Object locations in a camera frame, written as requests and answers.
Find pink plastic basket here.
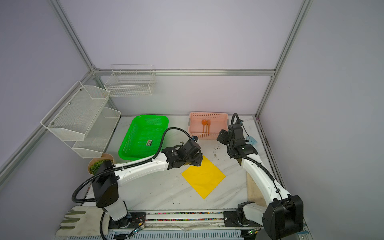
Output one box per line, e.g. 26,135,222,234
188,112,229,141

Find orange plastic fork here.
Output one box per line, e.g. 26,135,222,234
206,120,211,134

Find orange plastic spoon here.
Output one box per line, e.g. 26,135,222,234
201,119,208,134

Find yellow paper napkin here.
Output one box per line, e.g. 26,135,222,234
182,156,226,199

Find green plastic basket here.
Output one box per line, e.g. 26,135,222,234
118,115,169,161

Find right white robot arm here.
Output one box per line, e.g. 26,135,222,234
217,114,304,240

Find light blue garden trowel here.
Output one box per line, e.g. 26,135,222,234
246,136,258,146

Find small black item in basket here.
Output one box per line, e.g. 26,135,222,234
146,140,153,147

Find right beige work glove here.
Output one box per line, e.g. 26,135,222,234
246,173,267,207

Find potted green succulent plant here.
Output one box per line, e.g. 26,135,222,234
87,153,115,176

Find white mesh two-tier shelf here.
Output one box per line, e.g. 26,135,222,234
41,82,121,159

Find left green-striped work glove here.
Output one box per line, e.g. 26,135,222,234
56,206,110,237

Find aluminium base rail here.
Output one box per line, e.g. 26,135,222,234
56,207,313,240

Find white wire wall basket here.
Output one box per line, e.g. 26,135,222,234
105,65,157,97

